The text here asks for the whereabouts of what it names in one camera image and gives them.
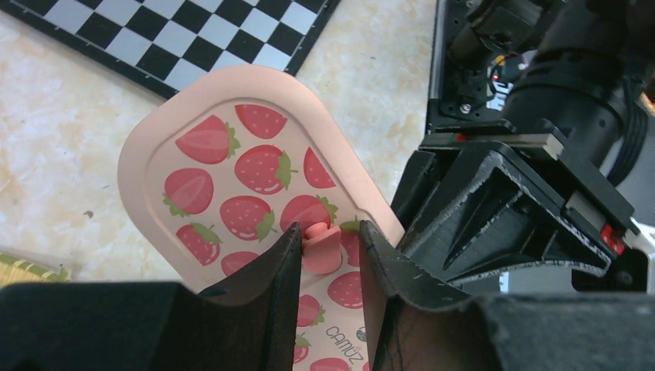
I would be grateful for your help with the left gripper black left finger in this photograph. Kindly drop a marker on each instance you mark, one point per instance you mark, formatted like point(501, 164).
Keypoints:
point(246, 321)

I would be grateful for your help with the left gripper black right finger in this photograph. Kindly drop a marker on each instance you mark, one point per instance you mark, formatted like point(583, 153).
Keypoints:
point(415, 321)

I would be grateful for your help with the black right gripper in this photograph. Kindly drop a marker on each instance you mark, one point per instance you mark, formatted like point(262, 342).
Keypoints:
point(478, 200)

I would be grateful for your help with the pink lunch box lid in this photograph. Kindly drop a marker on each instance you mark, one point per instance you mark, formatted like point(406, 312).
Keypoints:
point(217, 173)

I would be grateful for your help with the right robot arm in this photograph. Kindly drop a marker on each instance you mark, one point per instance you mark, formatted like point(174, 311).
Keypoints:
point(532, 122)

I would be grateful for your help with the bamboo mat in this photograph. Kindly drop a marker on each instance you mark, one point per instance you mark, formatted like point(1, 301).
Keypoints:
point(17, 270)

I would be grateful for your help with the checkerboard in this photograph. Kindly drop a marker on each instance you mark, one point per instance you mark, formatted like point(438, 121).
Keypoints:
point(166, 45)

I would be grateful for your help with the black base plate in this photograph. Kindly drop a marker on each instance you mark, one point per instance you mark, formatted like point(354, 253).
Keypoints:
point(455, 94)

